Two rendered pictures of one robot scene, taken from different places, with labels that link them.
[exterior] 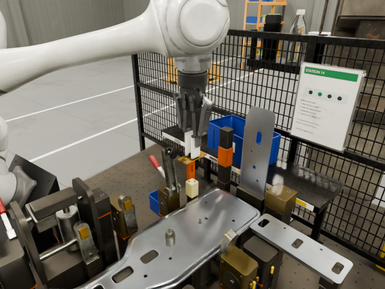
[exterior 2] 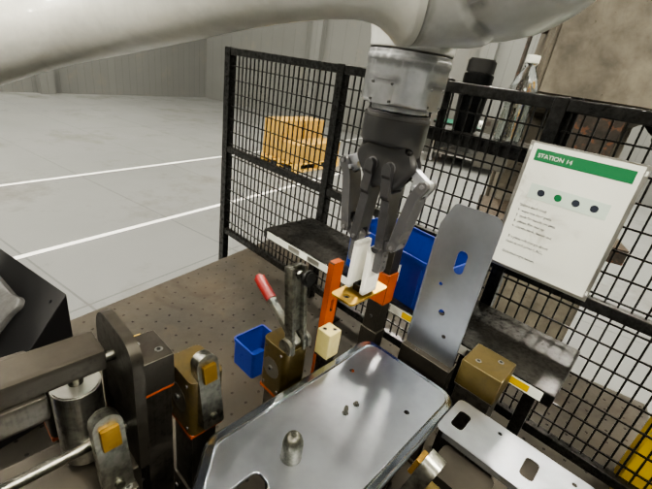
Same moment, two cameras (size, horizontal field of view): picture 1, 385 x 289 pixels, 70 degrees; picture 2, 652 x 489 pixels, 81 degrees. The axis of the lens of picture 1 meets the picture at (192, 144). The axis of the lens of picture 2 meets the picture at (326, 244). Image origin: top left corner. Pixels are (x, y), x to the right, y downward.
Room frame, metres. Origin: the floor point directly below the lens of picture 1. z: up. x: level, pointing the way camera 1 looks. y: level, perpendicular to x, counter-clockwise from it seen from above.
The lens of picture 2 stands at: (0.23, 0.11, 1.54)
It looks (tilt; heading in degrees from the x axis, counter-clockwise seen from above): 25 degrees down; 353
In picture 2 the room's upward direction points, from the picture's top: 9 degrees clockwise
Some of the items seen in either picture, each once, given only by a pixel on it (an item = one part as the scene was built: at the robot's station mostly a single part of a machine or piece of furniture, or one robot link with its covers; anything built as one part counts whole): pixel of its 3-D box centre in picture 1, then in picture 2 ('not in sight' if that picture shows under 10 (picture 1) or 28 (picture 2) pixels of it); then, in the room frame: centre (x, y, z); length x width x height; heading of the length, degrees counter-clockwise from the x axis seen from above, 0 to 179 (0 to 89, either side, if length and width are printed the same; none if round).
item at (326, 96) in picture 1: (323, 106); (559, 219); (1.01, -0.50, 1.30); 0.23 x 0.02 x 0.31; 43
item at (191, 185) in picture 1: (192, 219); (317, 396); (0.85, 0.00, 0.88); 0.04 x 0.04 x 0.37; 43
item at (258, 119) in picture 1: (255, 153); (448, 288); (0.88, -0.23, 1.17); 0.12 x 0.01 x 0.34; 43
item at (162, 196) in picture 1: (168, 223); (273, 401); (0.84, 0.10, 0.87); 0.10 x 0.07 x 0.35; 43
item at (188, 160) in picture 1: (192, 155); (360, 287); (0.68, 0.00, 1.27); 0.08 x 0.04 x 0.01; 134
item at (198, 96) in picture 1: (192, 88); (390, 149); (0.68, 0.00, 1.46); 0.08 x 0.07 x 0.09; 44
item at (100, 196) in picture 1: (106, 243); (152, 441); (0.70, 0.30, 0.91); 0.07 x 0.05 x 0.42; 43
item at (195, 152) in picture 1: (195, 145); (372, 269); (0.68, -0.01, 1.30); 0.03 x 0.01 x 0.07; 134
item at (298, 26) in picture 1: (297, 36); (519, 99); (1.22, -0.43, 1.53); 0.07 x 0.07 x 0.20
